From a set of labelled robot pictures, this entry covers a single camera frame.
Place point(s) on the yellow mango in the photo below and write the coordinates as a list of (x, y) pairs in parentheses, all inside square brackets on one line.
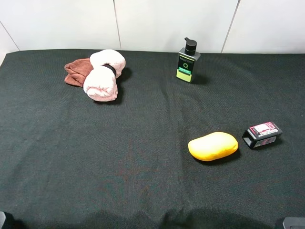
[(213, 146)]

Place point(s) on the black red small box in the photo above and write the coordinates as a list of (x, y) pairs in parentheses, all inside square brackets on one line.
[(262, 134)]

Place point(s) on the pink rolled towel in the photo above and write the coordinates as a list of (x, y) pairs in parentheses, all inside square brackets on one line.
[(100, 85)]

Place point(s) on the black green pump bottle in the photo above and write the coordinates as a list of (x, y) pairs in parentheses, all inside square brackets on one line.
[(187, 57)]

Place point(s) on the black tablecloth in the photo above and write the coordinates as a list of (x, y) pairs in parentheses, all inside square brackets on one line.
[(67, 162)]

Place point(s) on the brown folded cloth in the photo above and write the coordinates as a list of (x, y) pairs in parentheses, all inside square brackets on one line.
[(77, 71)]

